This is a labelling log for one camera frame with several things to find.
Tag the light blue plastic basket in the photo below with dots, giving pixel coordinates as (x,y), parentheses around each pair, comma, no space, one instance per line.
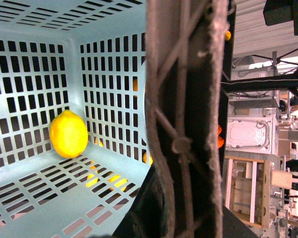
(86,56)

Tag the yellow lemon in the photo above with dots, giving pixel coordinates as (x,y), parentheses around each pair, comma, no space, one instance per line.
(68,134)

